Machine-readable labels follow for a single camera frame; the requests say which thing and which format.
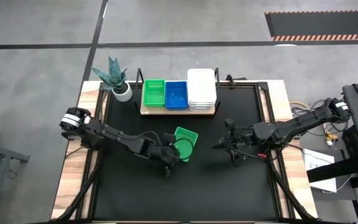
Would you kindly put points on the white paper sheet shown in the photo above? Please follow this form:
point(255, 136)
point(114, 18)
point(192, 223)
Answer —
point(312, 155)

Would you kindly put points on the black table mat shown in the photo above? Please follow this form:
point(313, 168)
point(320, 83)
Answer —
point(151, 193)

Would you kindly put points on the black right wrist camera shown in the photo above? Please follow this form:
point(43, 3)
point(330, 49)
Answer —
point(229, 124)

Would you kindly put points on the green plastic slotted basket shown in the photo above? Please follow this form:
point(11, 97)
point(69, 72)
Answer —
point(186, 135)
point(154, 93)

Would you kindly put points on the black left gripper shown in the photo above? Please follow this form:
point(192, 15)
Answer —
point(165, 154)

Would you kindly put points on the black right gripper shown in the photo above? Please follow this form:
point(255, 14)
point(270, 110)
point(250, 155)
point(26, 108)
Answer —
point(241, 141)

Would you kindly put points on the blue plastic basket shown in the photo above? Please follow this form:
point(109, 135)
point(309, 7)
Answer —
point(176, 95)

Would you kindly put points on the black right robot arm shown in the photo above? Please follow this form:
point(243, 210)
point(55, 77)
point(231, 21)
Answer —
point(300, 126)

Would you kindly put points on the black table clamp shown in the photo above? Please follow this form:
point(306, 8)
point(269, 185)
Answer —
point(71, 134)

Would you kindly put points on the yellow white plug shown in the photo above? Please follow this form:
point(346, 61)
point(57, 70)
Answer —
point(330, 138)

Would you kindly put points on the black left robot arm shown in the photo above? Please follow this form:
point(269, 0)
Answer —
point(113, 135)

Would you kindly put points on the white round plant pot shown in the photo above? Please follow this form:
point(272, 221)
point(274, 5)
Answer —
point(122, 95)

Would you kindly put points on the artificial green succulent plant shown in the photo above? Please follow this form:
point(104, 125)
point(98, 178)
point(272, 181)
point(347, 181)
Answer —
point(113, 74)

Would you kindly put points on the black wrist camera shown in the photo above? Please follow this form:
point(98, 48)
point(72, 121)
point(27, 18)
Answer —
point(169, 138)
point(229, 124)

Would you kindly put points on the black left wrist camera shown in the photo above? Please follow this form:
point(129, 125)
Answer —
point(169, 138)

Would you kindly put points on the black hazard striped floor mat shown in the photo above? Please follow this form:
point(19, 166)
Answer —
point(322, 25)

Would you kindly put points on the black stand leg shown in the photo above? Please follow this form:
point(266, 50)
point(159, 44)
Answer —
point(337, 169)

